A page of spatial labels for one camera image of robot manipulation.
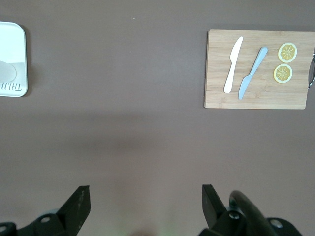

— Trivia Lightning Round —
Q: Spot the yellow lemon slice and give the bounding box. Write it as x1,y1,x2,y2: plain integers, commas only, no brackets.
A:
273,63,294,84
278,42,298,63

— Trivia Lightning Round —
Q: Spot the grey plastic knife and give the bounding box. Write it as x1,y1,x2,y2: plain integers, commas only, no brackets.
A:
238,46,269,101

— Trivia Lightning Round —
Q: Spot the wooden cutting board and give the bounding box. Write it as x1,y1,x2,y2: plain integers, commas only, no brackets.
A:
203,29,315,110

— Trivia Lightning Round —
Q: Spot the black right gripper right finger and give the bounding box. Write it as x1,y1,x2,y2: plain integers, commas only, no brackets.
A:
198,184,303,236

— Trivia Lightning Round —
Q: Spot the cream bear print tray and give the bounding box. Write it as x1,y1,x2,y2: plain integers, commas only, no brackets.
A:
0,21,29,98

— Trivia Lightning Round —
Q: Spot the brown table cover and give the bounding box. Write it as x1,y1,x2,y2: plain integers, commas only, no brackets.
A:
0,0,315,236

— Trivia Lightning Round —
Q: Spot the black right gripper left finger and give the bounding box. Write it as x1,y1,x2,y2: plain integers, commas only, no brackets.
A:
0,185,92,236

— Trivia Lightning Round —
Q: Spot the white plastic knife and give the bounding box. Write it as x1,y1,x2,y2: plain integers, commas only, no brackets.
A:
223,36,244,94

